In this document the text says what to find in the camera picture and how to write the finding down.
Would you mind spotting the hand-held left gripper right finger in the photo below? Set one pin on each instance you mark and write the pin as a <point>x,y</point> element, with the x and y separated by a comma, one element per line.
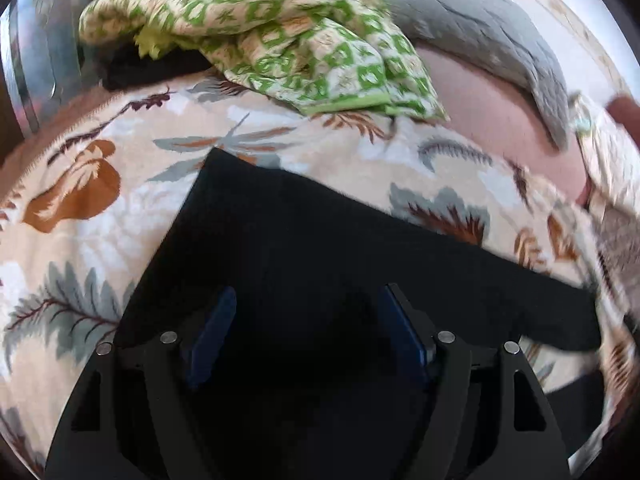
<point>402,335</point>

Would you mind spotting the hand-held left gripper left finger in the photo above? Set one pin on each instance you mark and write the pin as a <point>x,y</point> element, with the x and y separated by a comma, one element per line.
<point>212,335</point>

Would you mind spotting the black pants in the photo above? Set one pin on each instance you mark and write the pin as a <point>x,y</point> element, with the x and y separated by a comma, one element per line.
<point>310,240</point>

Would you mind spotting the leaf print blanket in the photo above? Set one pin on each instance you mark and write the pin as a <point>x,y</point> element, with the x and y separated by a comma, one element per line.
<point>125,240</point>

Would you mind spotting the pink bedsheet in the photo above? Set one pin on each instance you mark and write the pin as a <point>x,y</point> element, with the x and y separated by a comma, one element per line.
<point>480,105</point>

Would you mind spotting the white patterned cloth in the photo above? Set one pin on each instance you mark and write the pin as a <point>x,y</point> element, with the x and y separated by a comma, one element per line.
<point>611,170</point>

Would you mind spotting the dark cloth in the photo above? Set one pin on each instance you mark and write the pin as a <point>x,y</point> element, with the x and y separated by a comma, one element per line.
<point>145,67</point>

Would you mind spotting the green patterned quilt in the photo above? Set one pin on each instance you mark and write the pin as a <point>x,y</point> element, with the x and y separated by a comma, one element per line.
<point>280,25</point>

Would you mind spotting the grey quilted pillow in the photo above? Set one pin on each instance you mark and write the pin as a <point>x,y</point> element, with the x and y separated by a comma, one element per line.
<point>465,20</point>

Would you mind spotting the wooden door with glass pane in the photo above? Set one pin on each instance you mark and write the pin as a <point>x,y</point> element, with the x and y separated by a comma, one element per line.
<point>55,50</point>

